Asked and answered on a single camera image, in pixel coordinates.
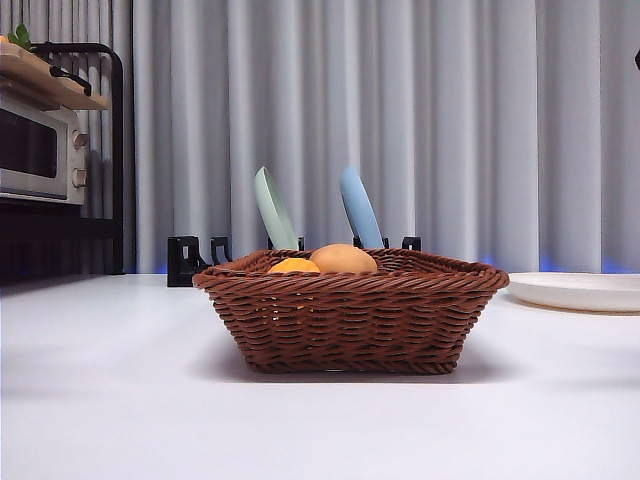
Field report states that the small green plant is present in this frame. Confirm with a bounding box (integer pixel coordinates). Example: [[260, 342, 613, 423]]
[[5, 21, 34, 51]]

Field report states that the orange corn cob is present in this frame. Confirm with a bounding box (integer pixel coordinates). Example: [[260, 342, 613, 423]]
[[267, 257, 321, 275]]

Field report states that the cream white plate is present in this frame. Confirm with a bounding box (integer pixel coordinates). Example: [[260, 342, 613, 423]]
[[507, 271, 640, 315]]

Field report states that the brown potato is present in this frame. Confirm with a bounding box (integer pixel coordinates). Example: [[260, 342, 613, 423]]
[[308, 243, 379, 275]]

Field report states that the light wooden board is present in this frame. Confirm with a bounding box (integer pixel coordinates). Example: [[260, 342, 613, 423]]
[[0, 39, 110, 110]]

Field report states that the silver toaster oven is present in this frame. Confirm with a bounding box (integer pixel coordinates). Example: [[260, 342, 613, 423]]
[[0, 89, 90, 205]]

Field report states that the grey pleated curtain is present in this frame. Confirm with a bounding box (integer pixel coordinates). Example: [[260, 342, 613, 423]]
[[0, 0, 640, 275]]

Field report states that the black plate rack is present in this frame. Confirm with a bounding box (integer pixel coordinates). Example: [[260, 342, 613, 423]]
[[166, 233, 423, 288]]

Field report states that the pale blue plate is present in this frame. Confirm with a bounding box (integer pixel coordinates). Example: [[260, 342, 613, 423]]
[[338, 164, 386, 250]]

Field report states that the brown wicker basket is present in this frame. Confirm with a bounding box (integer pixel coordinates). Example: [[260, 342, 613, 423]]
[[192, 248, 511, 375]]

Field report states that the pale green plate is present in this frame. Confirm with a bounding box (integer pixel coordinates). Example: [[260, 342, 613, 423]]
[[253, 165, 301, 250]]

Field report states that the black metal shelf frame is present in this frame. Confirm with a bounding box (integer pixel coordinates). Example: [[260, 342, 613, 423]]
[[0, 41, 125, 284]]

